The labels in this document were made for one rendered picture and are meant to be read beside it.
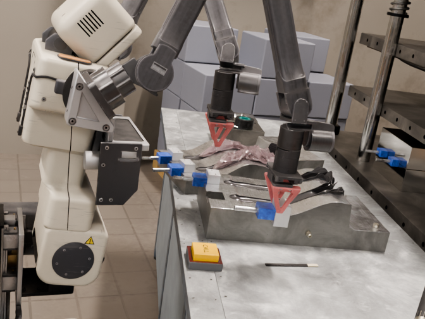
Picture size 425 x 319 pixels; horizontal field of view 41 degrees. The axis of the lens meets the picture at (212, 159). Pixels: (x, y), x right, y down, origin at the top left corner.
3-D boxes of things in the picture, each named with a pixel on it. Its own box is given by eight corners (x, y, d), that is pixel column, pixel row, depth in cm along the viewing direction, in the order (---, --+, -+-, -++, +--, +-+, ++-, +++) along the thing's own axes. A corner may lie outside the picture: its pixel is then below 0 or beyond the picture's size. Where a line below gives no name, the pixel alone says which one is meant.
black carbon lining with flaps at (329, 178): (229, 207, 152) (234, 174, 149) (221, 185, 167) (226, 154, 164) (351, 217, 157) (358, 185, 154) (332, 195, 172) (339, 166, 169)
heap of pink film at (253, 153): (216, 171, 180) (220, 149, 177) (195, 153, 195) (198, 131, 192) (285, 171, 191) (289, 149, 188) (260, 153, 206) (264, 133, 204)
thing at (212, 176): (172, 188, 159) (174, 171, 158) (171, 182, 164) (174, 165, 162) (217, 193, 161) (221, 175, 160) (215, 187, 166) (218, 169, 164)
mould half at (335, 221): (205, 238, 147) (213, 190, 143) (196, 199, 171) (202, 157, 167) (384, 252, 155) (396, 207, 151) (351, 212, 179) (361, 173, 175)
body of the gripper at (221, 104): (228, 111, 162) (231, 86, 159) (233, 121, 152) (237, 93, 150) (205, 109, 161) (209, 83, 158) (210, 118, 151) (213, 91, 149)
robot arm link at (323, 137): (281, 95, 133) (295, 97, 125) (326, 100, 136) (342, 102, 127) (275, 145, 135) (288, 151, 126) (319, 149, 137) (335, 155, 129)
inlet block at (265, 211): (233, 222, 133) (238, 201, 131) (231, 213, 137) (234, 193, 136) (287, 228, 135) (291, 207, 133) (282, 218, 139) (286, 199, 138)
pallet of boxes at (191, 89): (280, 166, 476) (306, 32, 441) (329, 202, 411) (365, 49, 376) (152, 166, 430) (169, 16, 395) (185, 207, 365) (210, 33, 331)
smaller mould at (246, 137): (214, 143, 230) (217, 127, 228) (210, 133, 244) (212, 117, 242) (262, 148, 233) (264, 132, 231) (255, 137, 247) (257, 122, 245)
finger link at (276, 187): (288, 206, 138) (295, 170, 135) (295, 218, 132) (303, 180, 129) (261, 204, 137) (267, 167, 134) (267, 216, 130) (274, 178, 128)
